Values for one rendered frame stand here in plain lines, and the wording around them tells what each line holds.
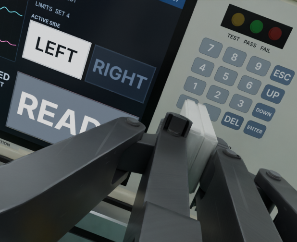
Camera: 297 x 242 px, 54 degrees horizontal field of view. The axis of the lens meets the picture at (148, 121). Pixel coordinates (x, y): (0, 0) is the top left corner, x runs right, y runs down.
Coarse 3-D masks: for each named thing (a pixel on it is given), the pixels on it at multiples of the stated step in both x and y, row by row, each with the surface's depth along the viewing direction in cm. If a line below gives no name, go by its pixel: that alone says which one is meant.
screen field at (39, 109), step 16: (16, 80) 24; (32, 80) 24; (16, 96) 24; (32, 96) 24; (48, 96) 24; (64, 96) 24; (80, 96) 23; (16, 112) 24; (32, 112) 24; (48, 112) 24; (64, 112) 24; (80, 112) 24; (96, 112) 24; (112, 112) 24; (16, 128) 25; (32, 128) 25; (48, 128) 25; (64, 128) 24; (80, 128) 24
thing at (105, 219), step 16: (0, 160) 25; (96, 208) 24; (112, 208) 24; (128, 208) 25; (80, 224) 23; (96, 224) 23; (112, 224) 23; (64, 240) 24; (80, 240) 24; (96, 240) 24; (112, 240) 24
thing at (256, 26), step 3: (255, 21) 21; (258, 21) 21; (252, 24) 21; (255, 24) 21; (258, 24) 20; (261, 24) 20; (252, 27) 21; (255, 27) 21; (258, 27) 21; (261, 27) 21; (252, 30) 21; (255, 30) 21; (258, 30) 21
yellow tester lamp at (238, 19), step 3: (234, 15) 21; (237, 15) 20; (240, 15) 20; (243, 15) 21; (234, 18) 21; (237, 18) 21; (240, 18) 21; (243, 18) 20; (234, 21) 21; (237, 21) 21; (240, 21) 21; (243, 21) 21; (234, 24) 21; (237, 24) 21; (240, 24) 21
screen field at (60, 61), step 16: (32, 32) 22; (48, 32) 22; (32, 48) 23; (48, 48) 23; (64, 48) 23; (80, 48) 22; (96, 48) 22; (48, 64) 23; (64, 64) 23; (80, 64) 23; (96, 64) 23; (112, 64) 22; (128, 64) 22; (144, 64) 22; (96, 80) 23; (112, 80) 23; (128, 80) 23; (144, 80) 23; (128, 96) 23; (144, 96) 23
